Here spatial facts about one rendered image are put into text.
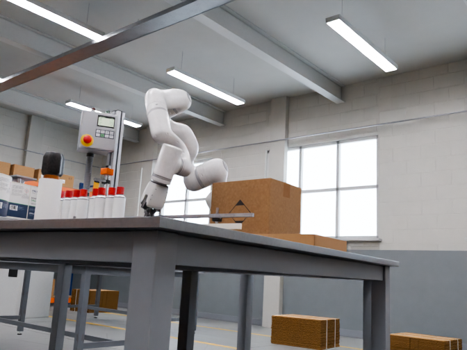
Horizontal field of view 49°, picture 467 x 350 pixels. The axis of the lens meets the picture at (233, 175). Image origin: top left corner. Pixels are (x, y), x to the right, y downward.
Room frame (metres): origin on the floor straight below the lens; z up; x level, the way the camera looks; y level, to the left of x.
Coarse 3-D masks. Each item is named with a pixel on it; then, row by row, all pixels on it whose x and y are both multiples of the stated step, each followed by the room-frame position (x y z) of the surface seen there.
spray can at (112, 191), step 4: (108, 188) 2.19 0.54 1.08; (112, 188) 2.18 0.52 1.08; (108, 192) 2.19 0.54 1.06; (112, 192) 2.18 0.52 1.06; (108, 196) 2.18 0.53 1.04; (112, 196) 2.18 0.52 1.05; (108, 200) 2.17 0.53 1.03; (112, 200) 2.18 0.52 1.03; (108, 204) 2.17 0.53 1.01; (112, 204) 2.18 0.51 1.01; (104, 208) 2.19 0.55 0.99; (108, 208) 2.17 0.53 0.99; (112, 208) 2.18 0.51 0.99; (104, 212) 2.18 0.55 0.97; (108, 212) 2.17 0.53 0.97; (104, 216) 2.18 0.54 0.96; (108, 216) 2.17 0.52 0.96
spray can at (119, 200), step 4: (120, 188) 2.15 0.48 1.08; (116, 192) 2.16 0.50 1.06; (120, 192) 2.15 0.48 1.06; (116, 196) 2.15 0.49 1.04; (120, 196) 2.15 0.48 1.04; (116, 200) 2.14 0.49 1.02; (120, 200) 2.14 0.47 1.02; (124, 200) 2.16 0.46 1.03; (116, 204) 2.14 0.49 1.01; (120, 204) 2.15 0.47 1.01; (124, 204) 2.16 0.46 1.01; (116, 208) 2.14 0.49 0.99; (120, 208) 2.15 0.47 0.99; (124, 208) 2.17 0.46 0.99; (112, 212) 2.16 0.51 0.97; (116, 212) 2.14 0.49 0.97; (120, 212) 2.15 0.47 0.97; (112, 216) 2.15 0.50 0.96; (116, 216) 2.14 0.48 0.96; (120, 216) 2.15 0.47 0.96
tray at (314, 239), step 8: (288, 240) 1.56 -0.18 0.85; (296, 240) 1.55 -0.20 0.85; (304, 240) 1.53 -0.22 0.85; (312, 240) 1.52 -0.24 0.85; (320, 240) 1.55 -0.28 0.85; (328, 240) 1.60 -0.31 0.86; (336, 240) 1.65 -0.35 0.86; (328, 248) 1.60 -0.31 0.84; (336, 248) 1.65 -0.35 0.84; (344, 248) 1.71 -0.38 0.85
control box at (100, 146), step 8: (88, 112) 2.32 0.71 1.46; (96, 112) 2.34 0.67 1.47; (88, 120) 2.32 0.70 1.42; (96, 120) 2.34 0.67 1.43; (80, 128) 2.33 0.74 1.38; (88, 128) 2.33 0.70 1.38; (104, 128) 2.35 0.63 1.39; (112, 128) 2.36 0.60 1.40; (80, 136) 2.32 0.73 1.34; (80, 144) 2.32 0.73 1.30; (88, 144) 2.33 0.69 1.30; (96, 144) 2.34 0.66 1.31; (104, 144) 2.35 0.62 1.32; (112, 144) 2.37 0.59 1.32; (88, 152) 2.40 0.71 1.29; (96, 152) 2.39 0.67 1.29; (104, 152) 2.38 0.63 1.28; (112, 152) 2.38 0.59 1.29
